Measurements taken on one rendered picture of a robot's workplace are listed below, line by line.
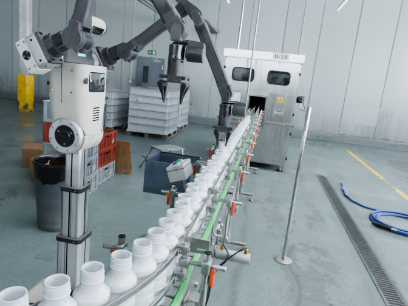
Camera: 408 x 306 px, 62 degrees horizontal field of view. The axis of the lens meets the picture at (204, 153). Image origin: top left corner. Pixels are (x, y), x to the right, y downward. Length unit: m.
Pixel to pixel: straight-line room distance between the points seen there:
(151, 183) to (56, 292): 1.73
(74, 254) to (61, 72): 0.84
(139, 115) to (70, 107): 6.88
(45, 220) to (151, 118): 5.30
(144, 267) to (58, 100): 1.03
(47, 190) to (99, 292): 2.71
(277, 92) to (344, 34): 6.15
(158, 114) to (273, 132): 3.09
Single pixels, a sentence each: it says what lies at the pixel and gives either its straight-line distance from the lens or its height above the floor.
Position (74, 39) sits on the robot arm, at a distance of 1.35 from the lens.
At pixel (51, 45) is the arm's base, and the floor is 1.55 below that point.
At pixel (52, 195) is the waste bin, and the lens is 3.30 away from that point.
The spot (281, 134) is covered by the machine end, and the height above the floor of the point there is 0.69.
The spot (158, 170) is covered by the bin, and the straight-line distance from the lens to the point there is 2.22.
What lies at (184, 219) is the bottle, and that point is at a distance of 0.90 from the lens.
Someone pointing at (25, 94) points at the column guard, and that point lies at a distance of 11.59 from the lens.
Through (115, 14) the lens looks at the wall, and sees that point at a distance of 13.20.
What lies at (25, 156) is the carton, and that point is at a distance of 5.49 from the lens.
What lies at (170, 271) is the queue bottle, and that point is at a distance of 0.82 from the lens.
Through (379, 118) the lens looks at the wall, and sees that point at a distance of 12.34.
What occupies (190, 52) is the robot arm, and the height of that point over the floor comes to 1.57.
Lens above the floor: 1.48
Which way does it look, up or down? 12 degrees down
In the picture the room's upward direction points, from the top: 6 degrees clockwise
